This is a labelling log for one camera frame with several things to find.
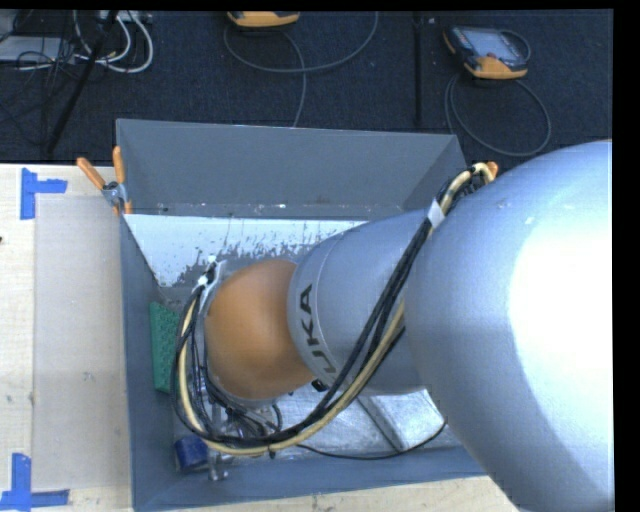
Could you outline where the dark green flat block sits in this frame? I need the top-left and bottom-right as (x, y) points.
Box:
(148, 301), (182, 394)

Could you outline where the blue cylinder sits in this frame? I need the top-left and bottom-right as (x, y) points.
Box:
(173, 433), (209, 474)

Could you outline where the pale grey flat block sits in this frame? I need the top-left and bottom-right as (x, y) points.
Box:
(357, 391), (447, 452)

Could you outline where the grey metal bin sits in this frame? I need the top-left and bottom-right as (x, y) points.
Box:
(115, 118), (490, 512)

